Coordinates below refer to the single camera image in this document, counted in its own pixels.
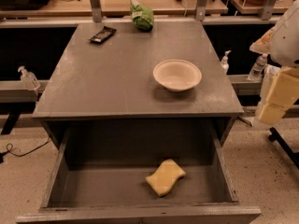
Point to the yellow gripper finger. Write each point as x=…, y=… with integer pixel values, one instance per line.
x=284, y=90
x=270, y=114

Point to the yellow sponge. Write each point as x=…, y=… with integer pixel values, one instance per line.
x=165, y=177

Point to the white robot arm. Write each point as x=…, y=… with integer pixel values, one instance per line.
x=281, y=43

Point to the grey cabinet counter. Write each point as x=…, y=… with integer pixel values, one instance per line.
x=108, y=92

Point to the open grey top drawer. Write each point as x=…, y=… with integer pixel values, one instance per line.
x=106, y=184

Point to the white paper packet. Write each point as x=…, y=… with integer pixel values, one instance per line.
x=269, y=72

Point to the clear plastic water bottle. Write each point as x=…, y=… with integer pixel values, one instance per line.
x=257, y=68

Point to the white paper bowl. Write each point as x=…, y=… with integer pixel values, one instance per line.
x=177, y=75

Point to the green chip bag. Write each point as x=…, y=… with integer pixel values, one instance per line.
x=141, y=16

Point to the wooden back table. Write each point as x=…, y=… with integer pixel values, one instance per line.
x=82, y=8

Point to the clear sanitizer pump bottle left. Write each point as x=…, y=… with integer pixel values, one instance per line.
x=29, y=79

